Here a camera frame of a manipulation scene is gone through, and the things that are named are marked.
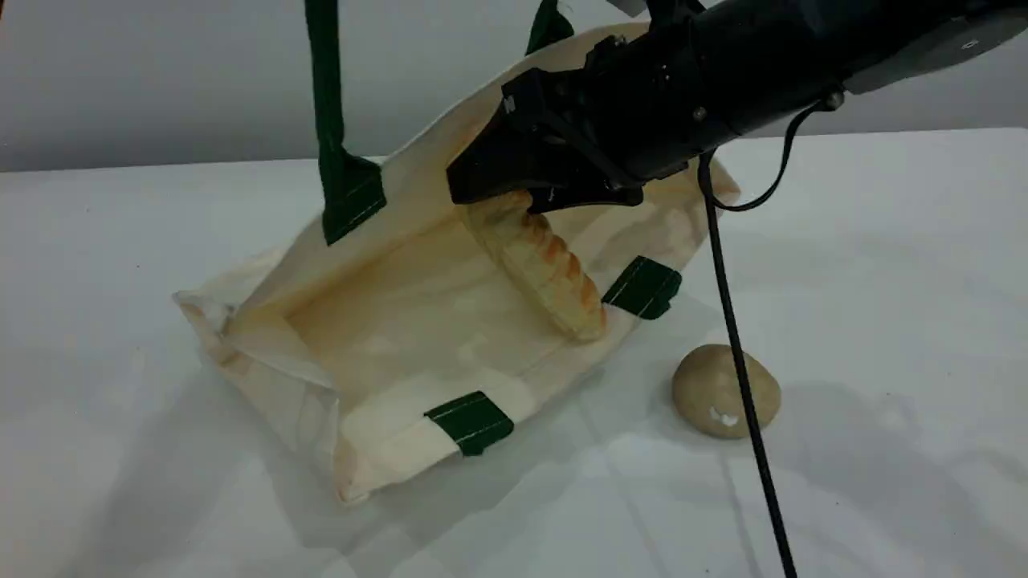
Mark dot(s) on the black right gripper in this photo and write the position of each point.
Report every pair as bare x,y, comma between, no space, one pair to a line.
626,104

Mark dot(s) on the long striped orange bread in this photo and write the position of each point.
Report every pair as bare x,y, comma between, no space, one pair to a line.
554,273

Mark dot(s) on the round beige egg yolk pastry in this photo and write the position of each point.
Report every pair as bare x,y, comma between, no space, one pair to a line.
699,393

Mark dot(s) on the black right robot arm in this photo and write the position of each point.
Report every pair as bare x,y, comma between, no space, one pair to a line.
843,56

